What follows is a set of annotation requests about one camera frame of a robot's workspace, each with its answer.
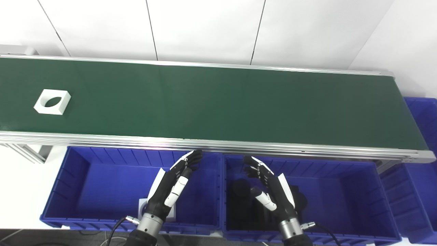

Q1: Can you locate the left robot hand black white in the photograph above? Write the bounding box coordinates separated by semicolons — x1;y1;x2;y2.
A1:
147;149;203;222

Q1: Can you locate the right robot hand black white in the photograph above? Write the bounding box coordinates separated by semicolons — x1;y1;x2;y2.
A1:
243;156;297;225

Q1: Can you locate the white square part round hole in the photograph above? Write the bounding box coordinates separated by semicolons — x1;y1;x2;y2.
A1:
138;200;177;222
33;89;71;115

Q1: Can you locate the black round part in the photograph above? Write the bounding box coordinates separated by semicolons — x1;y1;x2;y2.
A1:
231;178;255;205

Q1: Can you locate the blue plastic bin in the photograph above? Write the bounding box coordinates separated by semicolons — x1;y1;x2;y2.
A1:
40;146;224;236
222;154;403;246
379;97;437;245

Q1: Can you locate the aluminium conveyor leg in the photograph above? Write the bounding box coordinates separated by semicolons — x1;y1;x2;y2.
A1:
0;143;52;164

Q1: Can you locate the grey conveyor motor box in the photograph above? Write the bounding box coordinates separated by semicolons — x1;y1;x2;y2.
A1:
0;44;38;56

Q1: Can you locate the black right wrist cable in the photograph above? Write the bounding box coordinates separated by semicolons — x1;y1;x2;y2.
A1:
300;221;342;246

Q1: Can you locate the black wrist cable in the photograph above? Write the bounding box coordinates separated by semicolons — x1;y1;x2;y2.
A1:
101;215;140;246
300;221;342;246

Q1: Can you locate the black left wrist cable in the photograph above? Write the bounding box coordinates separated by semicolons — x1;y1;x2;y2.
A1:
101;215;140;246

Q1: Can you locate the green conveyor belt aluminium frame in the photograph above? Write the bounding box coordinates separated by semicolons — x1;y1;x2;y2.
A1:
0;54;437;164

